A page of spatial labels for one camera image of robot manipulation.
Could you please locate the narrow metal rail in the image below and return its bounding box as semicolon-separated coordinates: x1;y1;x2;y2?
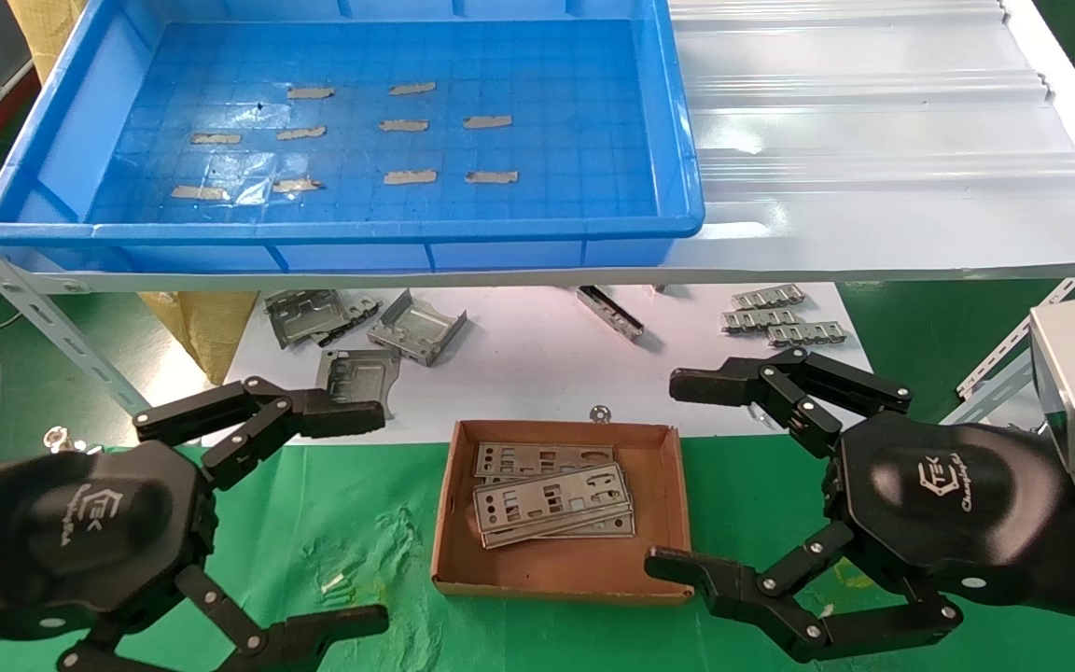
578;286;645;343

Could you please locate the white corrugated shelf board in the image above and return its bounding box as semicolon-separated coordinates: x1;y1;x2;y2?
34;0;1075;295

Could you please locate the white slotted angle bar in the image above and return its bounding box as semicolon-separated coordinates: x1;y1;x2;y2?
956;275;1075;426

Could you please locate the toothed metal strip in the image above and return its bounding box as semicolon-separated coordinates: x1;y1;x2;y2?
721;309;800;334
768;321;849;348
732;284;805;311

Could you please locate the grey slotted angle bar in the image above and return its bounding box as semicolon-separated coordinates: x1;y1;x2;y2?
0;191;154;418

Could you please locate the green cloth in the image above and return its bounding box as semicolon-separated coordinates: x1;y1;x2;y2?
0;434;1075;672

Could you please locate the blue plastic tray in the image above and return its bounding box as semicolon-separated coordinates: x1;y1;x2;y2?
0;0;706;273

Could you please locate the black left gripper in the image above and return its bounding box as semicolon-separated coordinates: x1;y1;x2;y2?
0;376;392;672

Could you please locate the silver metal io shield plate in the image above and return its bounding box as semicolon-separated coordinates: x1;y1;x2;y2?
473;441;616;484
482;504;636;549
473;464;633;535

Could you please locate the brown cardboard box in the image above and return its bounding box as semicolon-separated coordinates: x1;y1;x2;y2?
431;419;693;606

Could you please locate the grey stamped metal bracket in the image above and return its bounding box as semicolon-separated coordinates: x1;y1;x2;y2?
264;289;354;349

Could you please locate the flat grey metal bracket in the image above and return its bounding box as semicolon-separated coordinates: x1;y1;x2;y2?
315;349;401;421

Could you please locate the white paper sheet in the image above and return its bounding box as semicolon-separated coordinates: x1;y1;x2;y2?
202;283;874;449

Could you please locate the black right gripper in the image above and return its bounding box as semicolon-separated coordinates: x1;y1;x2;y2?
644;347;1068;665

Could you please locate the folded grey metal bracket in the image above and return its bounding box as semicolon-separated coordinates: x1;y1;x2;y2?
368;289;468;367

